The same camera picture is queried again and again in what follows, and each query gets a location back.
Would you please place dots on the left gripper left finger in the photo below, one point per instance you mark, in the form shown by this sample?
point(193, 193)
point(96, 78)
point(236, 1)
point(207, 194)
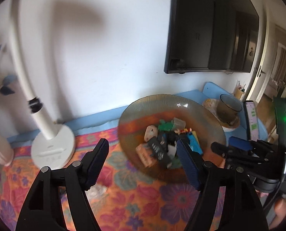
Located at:
point(42, 209)

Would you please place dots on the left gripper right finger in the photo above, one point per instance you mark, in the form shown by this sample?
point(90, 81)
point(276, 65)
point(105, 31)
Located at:
point(242, 209)

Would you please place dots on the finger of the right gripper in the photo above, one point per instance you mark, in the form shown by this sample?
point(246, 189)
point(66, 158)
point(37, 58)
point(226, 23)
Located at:
point(234, 157)
point(240, 143)

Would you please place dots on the black lighter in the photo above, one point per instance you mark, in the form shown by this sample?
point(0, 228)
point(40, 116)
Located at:
point(159, 153)

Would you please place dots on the person's hand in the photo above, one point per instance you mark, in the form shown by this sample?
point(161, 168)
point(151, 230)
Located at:
point(280, 213)

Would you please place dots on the smoky glass cup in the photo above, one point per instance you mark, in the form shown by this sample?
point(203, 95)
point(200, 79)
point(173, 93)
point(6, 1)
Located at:
point(228, 108)

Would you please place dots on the smartphone with lit screen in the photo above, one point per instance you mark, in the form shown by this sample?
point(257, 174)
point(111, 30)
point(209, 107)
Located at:
point(251, 120)

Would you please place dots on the white desk lamp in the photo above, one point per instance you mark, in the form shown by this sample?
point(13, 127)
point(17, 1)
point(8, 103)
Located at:
point(54, 145)

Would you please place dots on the floral quilted table mat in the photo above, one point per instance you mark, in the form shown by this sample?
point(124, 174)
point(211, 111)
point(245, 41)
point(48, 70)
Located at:
point(123, 198)

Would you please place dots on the pen holder with pens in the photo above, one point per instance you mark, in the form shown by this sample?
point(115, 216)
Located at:
point(239, 90)

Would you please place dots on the green toy piece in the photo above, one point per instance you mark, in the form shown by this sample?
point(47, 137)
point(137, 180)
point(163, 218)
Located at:
point(165, 125)

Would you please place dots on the orange block toy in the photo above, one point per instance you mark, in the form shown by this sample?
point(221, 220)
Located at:
point(145, 154)

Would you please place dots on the white ribbed vase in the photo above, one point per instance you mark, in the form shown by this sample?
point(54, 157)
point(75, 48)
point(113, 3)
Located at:
point(6, 152)

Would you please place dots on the beige tag toy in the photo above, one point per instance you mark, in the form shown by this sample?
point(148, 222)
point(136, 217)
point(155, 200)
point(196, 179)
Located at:
point(151, 131)

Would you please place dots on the amber ribbed glass bowl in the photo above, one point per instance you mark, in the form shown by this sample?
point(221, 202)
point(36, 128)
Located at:
point(185, 114)

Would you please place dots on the black wall television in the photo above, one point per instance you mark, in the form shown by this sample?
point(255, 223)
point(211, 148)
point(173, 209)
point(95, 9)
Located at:
point(211, 35)

